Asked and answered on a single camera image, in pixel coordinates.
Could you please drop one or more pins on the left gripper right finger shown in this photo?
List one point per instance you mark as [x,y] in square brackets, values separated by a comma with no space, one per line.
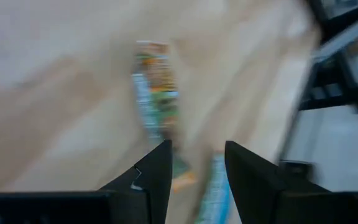
[275,199]

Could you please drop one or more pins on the blue granola bar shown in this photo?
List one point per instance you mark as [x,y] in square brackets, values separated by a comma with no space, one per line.
[217,193]

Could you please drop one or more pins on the green granola bar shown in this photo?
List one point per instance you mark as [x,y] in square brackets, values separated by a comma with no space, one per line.
[157,93]

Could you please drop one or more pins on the black metal table frame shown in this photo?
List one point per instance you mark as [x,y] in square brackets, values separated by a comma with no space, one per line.
[331,101]

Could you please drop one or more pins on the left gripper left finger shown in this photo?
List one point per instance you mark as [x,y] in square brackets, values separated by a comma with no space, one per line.
[129,202]

